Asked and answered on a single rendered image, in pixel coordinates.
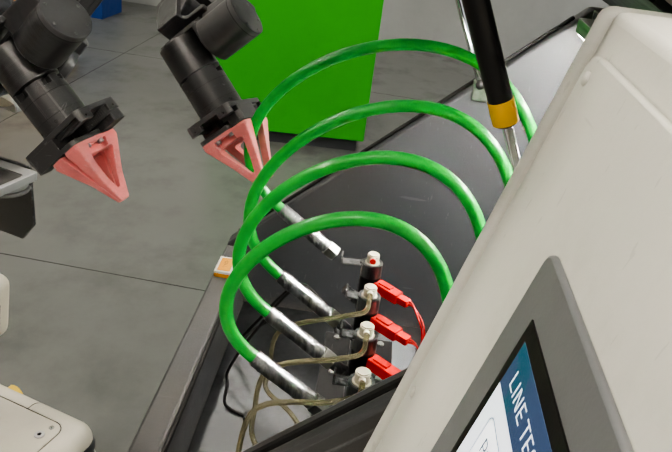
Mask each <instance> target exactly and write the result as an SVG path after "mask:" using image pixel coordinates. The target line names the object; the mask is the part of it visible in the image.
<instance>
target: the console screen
mask: <svg viewBox="0 0 672 452"><path fill-rule="evenodd" d="M431 452H634V450H633V447H632V444H631V442H630V439H629V437H628V434H627V432H626V429H625V426H624V424H623V421H622V419H621V416H620V413H619V411H618V408H617V406H616V403H615V400H614V398H613V395H612V393H611V390H610V387H609V385H608V382H607V380H606V377H605V374H604V372H603V369H602V367H601V364H600V361H599V359H598V356H597V354H596V351H595V348H594V346H593V343H592V341H591V338H590V335H589V333H588V330H587V328H586V325H585V323H584V320H583V317H582V315H581V312H580V310H579V307H578V304H577V302H576V299H575V297H574V294H573V291H572V289H571V286H570V284H569V281H568V278H567V276H566V273H565V271H564V268H563V265H562V263H561V260H560V259H559V257H558V256H556V255H553V256H549V257H548V258H546V260H545V261H544V262H543V264H542V266H541V267H540V269H539V271H538V272H537V274H536V276H535V277H534V279H533V281H532V282H531V284H530V286H529V288H528V289H527V291H526V293H525V294H524V296H523V298H522V299H521V301H520V303H519V304H518V306H517V308H516V309H515V311H514V313H513V314H512V316H511V318H510V319H509V321H508V323H507V324H506V326H505V328H504V329H503V331H502V333H501V334H500V336H499V338H498V339H497V341H496V343H495V344H494V346H493V348H492V349H491V351H490V353H489V354H488V356H487V358H486V359H485V361H484V363H483V365H482V366H481V368H480V370H479V371H478V373H477V375H476V376H475V378H474V380H473V381H472V383H471V385H470V386H469V388H468V390H467V391H466V393H465V395H464V396H463V398H462V400H461V401H460V403H459V405H458V406H457V408H456V410H455V411H454V413H453V415H452V416H451V418H450V420H449V421H448V423H447V425H446V426H445V428H444V430H443V431H442V433H441V435H440V436H439V438H438V440H437V442H436V443H435V445H434V447H433V448H432V450H431Z"/></svg>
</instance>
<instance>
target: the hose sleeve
mask: <svg viewBox="0 0 672 452"><path fill-rule="evenodd" d="M277 215H278V216H280V217H281V218H282V219H283V220H284V221H286V222H287V224H289V225H292V224H295V223H297V222H300V221H302V220H305V219H303V218H302V217H301V216H300V215H299V214H298V213H297V212H295V211H294V210H293V209H291V208H290V207H289V206H288V205H287V204H284V207H283V208H282V209H281V210H280V211H279V212H278V213H277ZM304 237H305V238H306V239H307V240H309V242H310V243H312V244H313V245H314V246H315V247H317V248H318V249H319V250H321V251H325V250H326V249H327V248H328V247H329V246H330V240H328V239H327V238H326V237H325V236H324V235H323V234H321V233H320V231H318V232H314V233H311V234H308V235H305V236H304Z"/></svg>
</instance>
